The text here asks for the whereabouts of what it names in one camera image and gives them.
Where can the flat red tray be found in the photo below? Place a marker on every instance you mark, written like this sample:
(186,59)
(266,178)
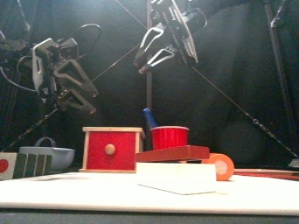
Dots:
(269,174)

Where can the grey blue bowl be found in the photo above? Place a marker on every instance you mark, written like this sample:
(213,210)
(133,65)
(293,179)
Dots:
(58,156)

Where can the red wooden block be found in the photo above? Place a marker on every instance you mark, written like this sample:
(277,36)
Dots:
(171,154)

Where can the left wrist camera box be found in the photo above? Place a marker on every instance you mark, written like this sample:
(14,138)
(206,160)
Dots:
(70,48)

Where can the slanted metal frame pole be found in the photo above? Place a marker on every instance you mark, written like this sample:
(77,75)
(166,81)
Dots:
(278,58)

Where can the white rectangular block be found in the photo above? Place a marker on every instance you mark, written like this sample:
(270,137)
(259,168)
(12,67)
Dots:
(175,175)

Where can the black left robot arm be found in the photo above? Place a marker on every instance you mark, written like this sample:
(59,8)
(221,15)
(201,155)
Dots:
(11,46)

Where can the blue marker pen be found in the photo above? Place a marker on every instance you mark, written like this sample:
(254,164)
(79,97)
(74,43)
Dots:
(150,118)

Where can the orange toy roll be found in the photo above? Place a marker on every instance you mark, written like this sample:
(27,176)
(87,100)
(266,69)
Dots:
(222,167)

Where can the red drawer with wooden knob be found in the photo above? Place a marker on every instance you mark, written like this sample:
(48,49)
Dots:
(98,157)

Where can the vertical metal frame pole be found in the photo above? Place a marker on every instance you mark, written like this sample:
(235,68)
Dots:
(149,93)

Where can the red wooden box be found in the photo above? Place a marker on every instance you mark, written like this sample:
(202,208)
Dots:
(111,129)

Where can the white table mat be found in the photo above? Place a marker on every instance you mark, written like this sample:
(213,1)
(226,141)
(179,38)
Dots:
(78,192)

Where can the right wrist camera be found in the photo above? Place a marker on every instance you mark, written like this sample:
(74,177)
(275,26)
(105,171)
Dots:
(195,19)

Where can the white box with green stripes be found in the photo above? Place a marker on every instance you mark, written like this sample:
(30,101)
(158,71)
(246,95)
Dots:
(23,166)

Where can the red plastic cup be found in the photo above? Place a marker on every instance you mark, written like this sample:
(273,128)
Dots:
(170,138)

